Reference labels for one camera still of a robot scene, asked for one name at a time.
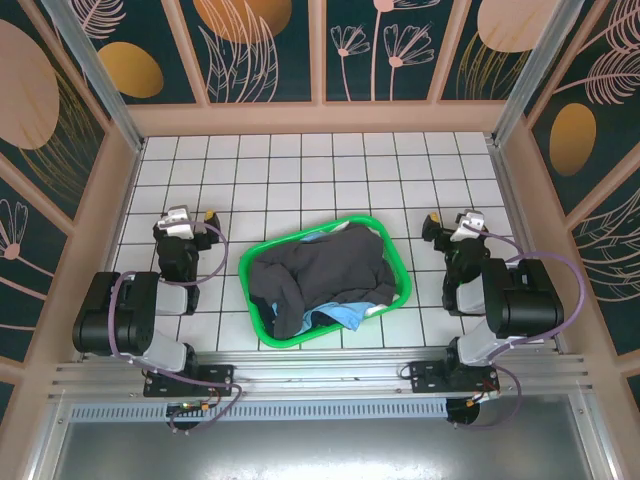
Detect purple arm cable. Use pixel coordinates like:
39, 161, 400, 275
452, 222, 587, 431
107, 222, 245, 436

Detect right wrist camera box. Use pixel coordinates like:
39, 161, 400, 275
455, 208, 487, 235

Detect grey metal sheet panel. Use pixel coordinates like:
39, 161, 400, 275
47, 394, 604, 480

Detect aluminium corner post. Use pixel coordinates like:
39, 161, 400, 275
488, 0, 585, 147
40, 0, 147, 152

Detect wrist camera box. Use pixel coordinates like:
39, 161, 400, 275
455, 208, 487, 235
158, 206, 196, 237

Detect aluminium mounting rail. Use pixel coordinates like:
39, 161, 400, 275
47, 349, 592, 402

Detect dark grey t-shirt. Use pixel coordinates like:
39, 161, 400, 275
248, 223, 400, 341

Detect grey slotted cable duct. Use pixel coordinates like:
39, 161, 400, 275
69, 397, 450, 422

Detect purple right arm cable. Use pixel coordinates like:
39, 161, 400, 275
452, 222, 587, 431

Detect light blue t-shirt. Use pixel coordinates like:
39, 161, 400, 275
269, 230, 392, 334

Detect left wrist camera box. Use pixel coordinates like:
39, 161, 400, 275
158, 206, 196, 237

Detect green plastic laundry basket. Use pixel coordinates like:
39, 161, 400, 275
237, 214, 413, 350

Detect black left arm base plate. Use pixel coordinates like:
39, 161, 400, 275
143, 363, 237, 399

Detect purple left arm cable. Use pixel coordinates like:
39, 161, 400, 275
107, 222, 245, 436

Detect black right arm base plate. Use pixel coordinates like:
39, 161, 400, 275
408, 358, 501, 397

